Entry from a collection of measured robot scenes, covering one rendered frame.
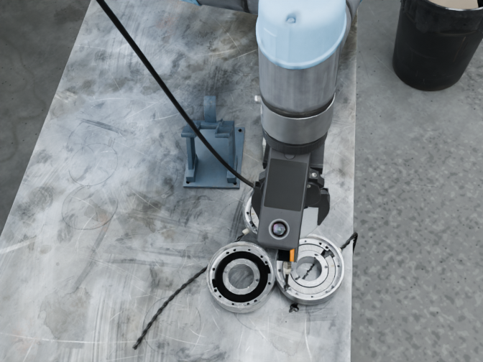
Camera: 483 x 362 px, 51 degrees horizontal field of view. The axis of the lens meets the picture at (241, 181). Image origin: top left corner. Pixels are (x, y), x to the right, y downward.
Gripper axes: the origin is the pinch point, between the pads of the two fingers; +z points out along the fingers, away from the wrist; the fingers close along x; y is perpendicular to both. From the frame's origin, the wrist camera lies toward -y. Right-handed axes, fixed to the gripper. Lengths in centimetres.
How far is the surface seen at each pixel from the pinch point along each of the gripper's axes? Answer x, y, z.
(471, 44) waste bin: -52, 114, 53
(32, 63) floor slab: 121, 120, 79
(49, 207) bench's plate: 42.9, 8.1, 12.9
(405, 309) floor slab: -35, 32, 89
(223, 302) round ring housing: 8.7, -6.5, 10.2
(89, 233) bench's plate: 34.2, 4.2, 13.3
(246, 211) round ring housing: 7.6, 9.2, 9.2
